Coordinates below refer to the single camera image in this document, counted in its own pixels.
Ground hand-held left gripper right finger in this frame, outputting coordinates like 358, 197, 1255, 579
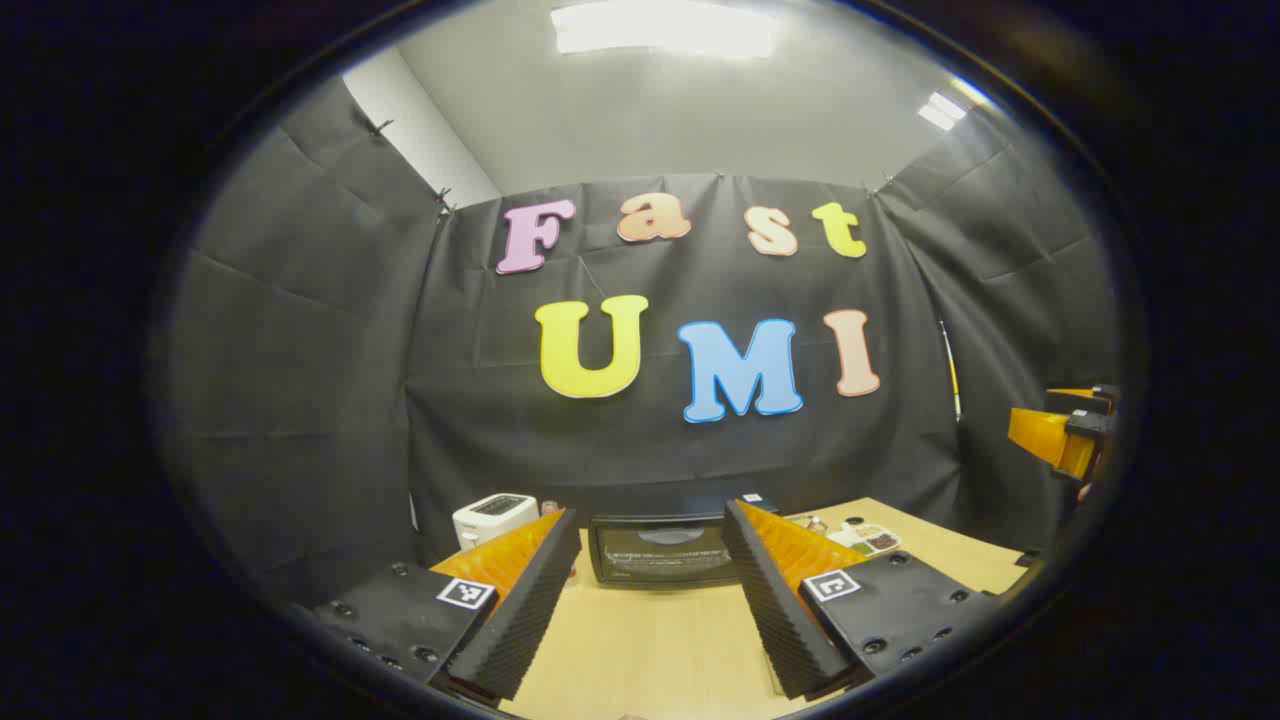
721, 497, 1002, 701

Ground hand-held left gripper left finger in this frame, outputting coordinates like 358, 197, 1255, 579
308, 506, 584, 703

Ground black electric oven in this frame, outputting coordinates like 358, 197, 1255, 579
588, 512, 746, 589

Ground white toaster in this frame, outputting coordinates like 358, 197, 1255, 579
452, 493, 542, 551

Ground white divided dish of beans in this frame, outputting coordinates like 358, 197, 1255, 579
828, 521, 902, 557

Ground small ceiling light panel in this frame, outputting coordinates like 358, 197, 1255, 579
917, 91, 968, 132

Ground large ceiling light panel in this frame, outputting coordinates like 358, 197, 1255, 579
550, 0, 782, 59

